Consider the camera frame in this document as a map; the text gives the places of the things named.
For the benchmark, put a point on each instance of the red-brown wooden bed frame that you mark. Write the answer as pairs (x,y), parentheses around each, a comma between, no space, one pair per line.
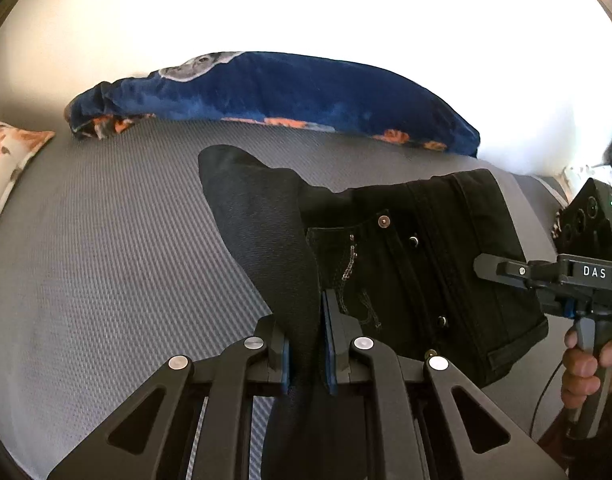
(553,440)

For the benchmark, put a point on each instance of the blue printed blanket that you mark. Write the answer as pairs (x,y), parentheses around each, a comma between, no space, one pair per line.
(286,90)

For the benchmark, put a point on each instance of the floral pillow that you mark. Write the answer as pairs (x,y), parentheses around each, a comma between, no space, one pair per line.
(8,160)

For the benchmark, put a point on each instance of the grey mesh mattress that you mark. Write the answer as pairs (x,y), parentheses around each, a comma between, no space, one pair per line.
(110,260)

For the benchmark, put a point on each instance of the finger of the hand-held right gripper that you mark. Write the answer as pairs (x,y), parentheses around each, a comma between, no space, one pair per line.
(501,267)

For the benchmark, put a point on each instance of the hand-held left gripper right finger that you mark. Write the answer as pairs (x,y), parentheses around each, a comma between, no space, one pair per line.
(329,350)

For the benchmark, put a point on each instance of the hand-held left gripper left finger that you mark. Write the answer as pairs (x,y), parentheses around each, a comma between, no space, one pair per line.
(284,360)

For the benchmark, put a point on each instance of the black pants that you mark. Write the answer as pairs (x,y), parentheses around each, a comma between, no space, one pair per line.
(386,260)

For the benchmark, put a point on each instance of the person's right hand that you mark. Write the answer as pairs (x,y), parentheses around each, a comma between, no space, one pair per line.
(581,367)

